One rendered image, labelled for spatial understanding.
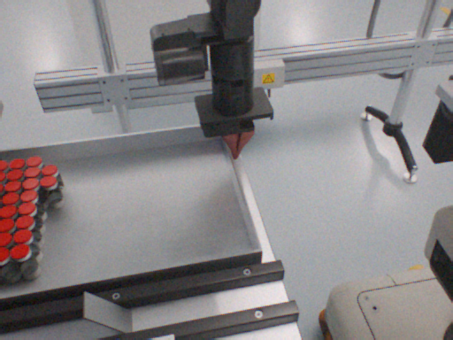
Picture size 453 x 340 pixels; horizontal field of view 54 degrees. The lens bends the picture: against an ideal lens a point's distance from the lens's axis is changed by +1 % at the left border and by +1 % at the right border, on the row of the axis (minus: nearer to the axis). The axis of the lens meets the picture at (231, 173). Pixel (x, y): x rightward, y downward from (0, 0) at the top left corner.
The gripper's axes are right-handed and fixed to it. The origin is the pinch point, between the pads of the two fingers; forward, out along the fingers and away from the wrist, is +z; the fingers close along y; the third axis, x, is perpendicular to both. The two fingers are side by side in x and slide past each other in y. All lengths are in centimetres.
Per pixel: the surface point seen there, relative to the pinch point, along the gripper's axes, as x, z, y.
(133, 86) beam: -85, 40, 18
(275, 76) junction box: -80, 40, -31
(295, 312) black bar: 27.3, 0.3, -0.9
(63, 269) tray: 14.7, 1.4, 25.2
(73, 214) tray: 5.8, 1.4, 24.2
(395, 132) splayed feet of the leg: -84, 80, -88
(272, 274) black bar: 21.8, 0.7, 0.1
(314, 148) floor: -94, 92, -57
